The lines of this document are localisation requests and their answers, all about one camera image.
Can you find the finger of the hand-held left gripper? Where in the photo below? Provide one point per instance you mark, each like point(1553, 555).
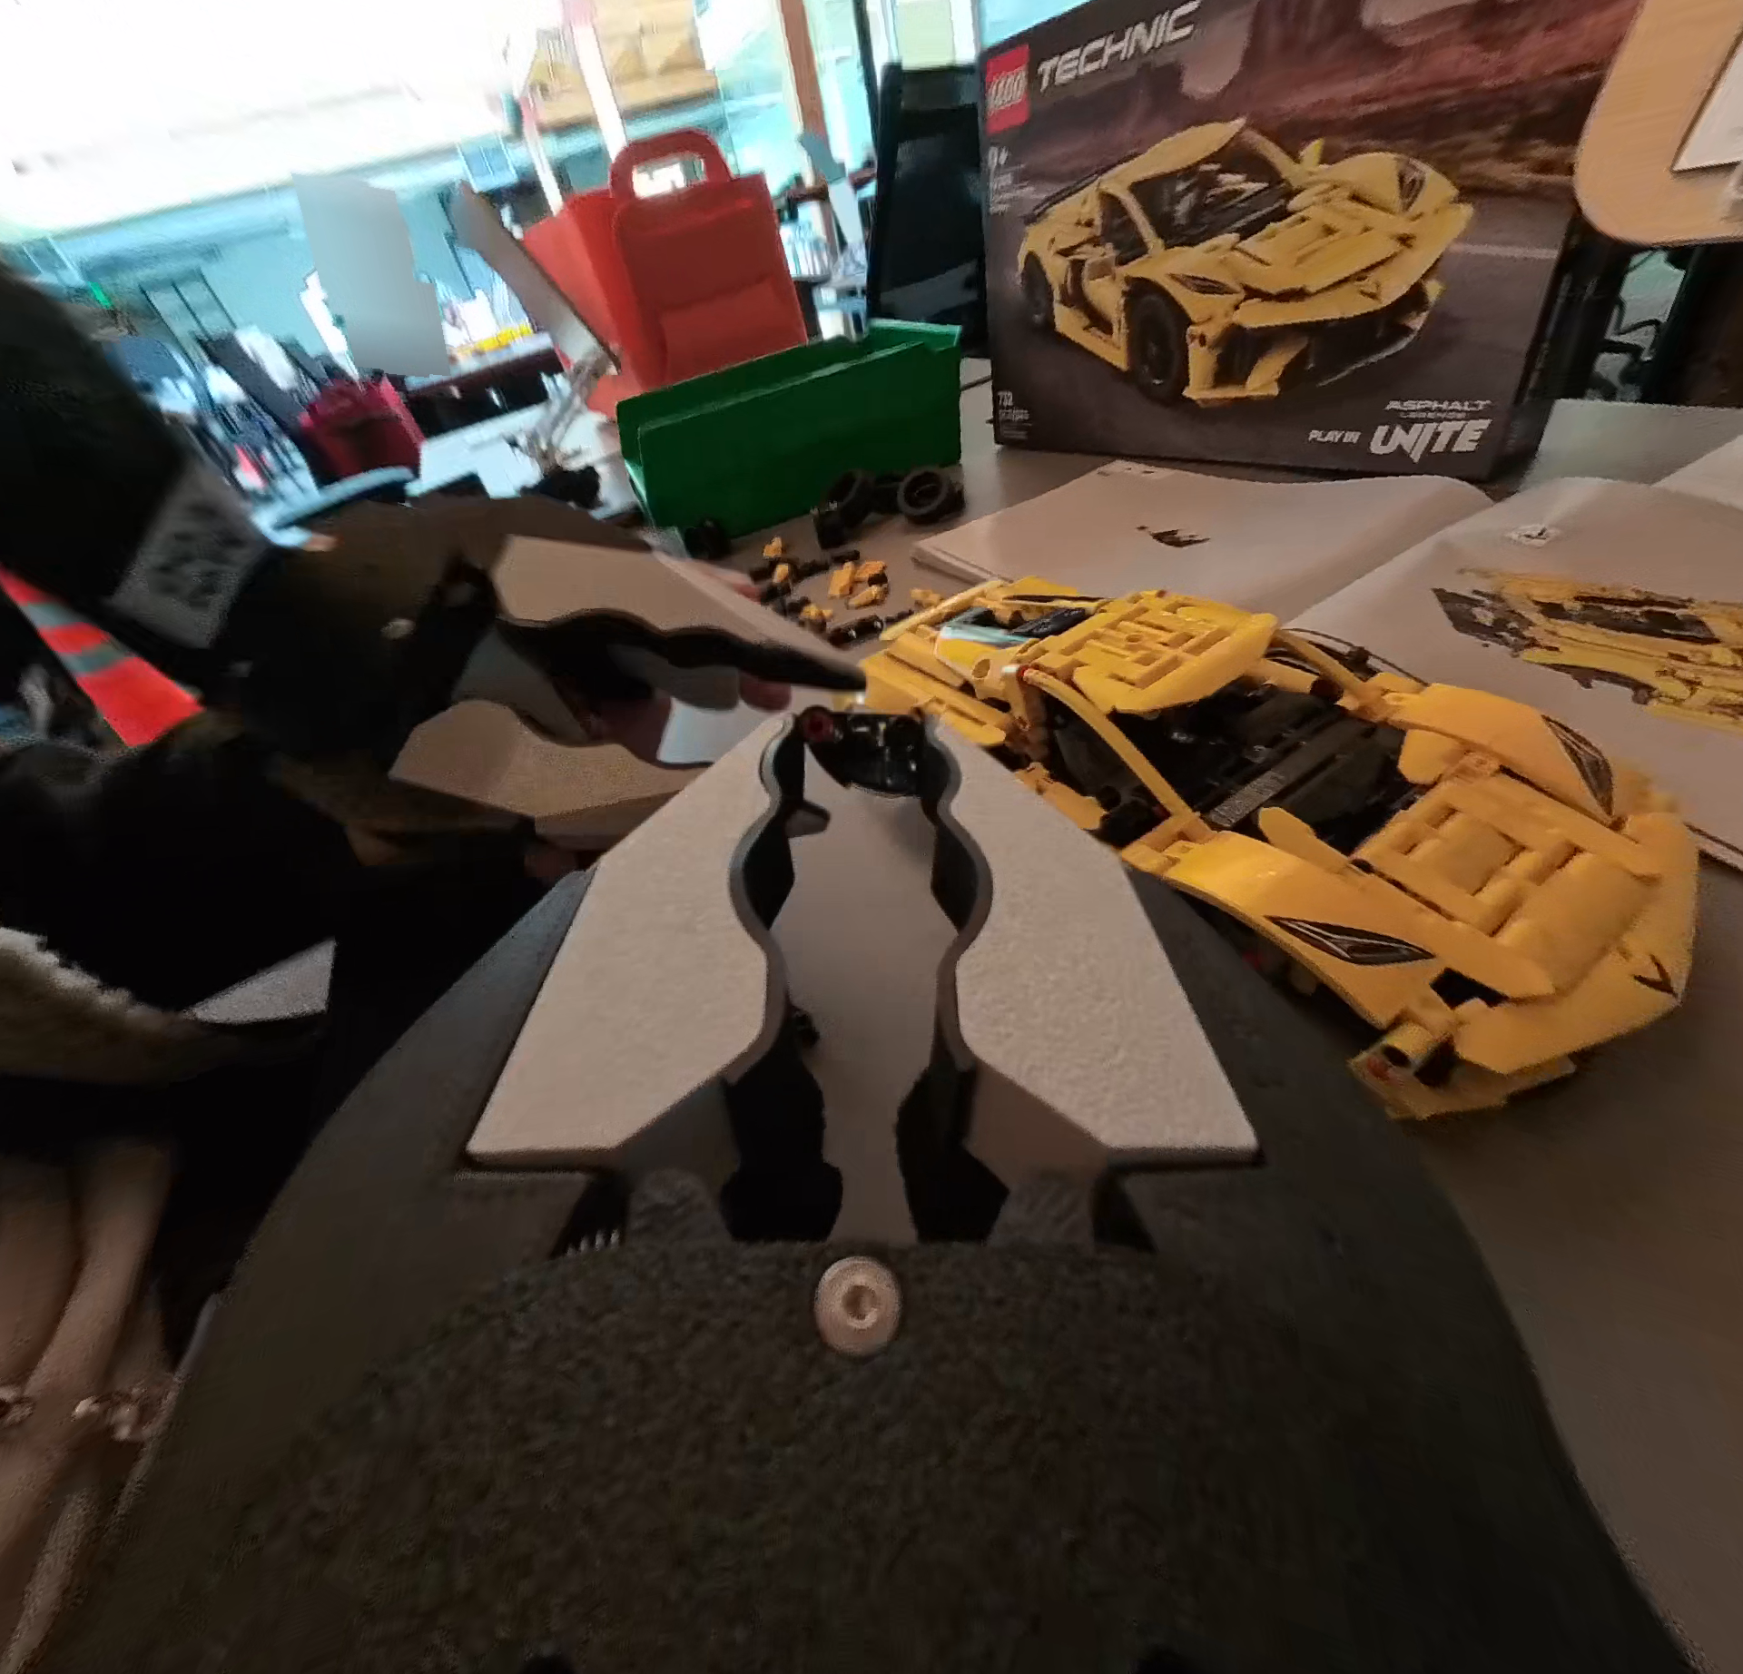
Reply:
point(520, 782)
point(642, 582)

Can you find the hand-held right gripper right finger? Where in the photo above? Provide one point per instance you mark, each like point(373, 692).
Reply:
point(1090, 1022)

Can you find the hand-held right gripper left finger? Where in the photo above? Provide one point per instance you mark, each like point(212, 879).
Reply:
point(626, 1022)

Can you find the black brick assembly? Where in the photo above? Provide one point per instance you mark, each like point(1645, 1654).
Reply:
point(878, 756)

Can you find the grey desk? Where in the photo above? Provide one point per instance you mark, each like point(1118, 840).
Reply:
point(1608, 1226)

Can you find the black toy tire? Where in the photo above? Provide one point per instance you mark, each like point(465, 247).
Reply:
point(705, 537)
point(930, 493)
point(855, 503)

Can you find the pile of yellow black pieces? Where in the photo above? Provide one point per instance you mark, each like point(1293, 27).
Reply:
point(831, 582)

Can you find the green plastic bin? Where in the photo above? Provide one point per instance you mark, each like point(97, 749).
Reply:
point(792, 437)

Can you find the orange traffic cone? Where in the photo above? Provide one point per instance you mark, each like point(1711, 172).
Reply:
point(96, 664)

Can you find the red plastic carry case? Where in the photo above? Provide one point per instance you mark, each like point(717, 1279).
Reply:
point(681, 271)

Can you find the yellow brick car model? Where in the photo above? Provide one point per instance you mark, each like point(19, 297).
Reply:
point(1363, 857)

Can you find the black fleece-lined jacket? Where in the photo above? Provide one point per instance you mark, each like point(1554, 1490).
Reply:
point(83, 1008)

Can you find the black monitor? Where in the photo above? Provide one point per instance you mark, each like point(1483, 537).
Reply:
point(927, 205)

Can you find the open instruction booklet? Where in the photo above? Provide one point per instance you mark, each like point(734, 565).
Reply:
point(1295, 530)

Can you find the light grey hoodie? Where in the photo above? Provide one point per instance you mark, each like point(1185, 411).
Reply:
point(70, 1293)

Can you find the brick set box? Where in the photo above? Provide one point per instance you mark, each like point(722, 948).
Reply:
point(1295, 66)

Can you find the beige rounded board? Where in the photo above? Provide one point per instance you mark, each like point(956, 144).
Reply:
point(1635, 94)

